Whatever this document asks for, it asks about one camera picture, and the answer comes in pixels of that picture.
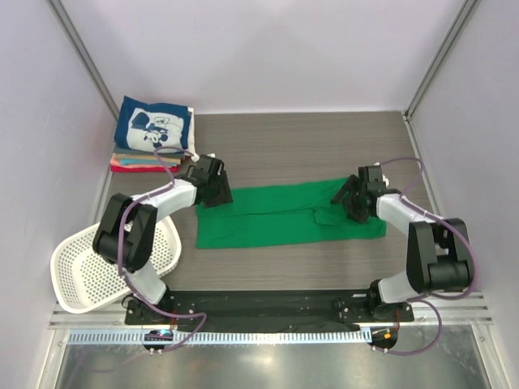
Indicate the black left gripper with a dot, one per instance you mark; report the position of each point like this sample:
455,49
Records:
224,195

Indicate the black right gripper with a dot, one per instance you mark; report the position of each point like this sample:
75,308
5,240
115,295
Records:
351,185

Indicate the green t shirt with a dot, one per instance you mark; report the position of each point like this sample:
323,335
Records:
281,215

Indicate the white perforated plastic basket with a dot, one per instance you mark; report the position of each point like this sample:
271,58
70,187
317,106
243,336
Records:
83,281

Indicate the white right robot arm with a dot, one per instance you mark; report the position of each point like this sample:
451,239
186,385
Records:
438,254

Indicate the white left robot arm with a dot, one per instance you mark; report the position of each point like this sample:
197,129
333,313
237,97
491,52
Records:
125,235

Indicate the white folded t shirt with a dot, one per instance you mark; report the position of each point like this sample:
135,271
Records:
190,133

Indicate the beige folded t shirt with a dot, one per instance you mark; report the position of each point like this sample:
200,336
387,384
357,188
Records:
142,158

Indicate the turquoise folded t shirt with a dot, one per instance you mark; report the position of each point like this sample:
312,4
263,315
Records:
127,162

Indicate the navy printed folded t shirt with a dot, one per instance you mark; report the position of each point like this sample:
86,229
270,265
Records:
145,127

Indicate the red folded t shirt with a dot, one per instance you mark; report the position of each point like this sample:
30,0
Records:
137,169

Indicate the salmon pink folded t shirt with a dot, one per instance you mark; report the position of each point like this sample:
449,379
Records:
138,163

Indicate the grey teal folded t shirt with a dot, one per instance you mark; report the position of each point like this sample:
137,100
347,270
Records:
122,150

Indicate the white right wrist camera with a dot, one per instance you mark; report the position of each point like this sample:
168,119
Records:
384,177

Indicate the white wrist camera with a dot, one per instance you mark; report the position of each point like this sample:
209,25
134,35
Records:
196,158
384,177

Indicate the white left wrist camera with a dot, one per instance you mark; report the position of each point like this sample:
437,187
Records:
196,158

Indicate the right aluminium corner post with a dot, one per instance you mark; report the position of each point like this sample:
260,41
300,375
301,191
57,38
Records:
455,30

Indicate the aluminium corner post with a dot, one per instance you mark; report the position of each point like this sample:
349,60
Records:
67,25
455,30

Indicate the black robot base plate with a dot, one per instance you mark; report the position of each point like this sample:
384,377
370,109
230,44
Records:
288,311

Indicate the white slotted cable duct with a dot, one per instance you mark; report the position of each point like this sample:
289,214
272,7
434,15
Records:
162,337

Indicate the left aluminium corner post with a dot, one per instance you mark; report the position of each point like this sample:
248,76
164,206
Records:
67,25

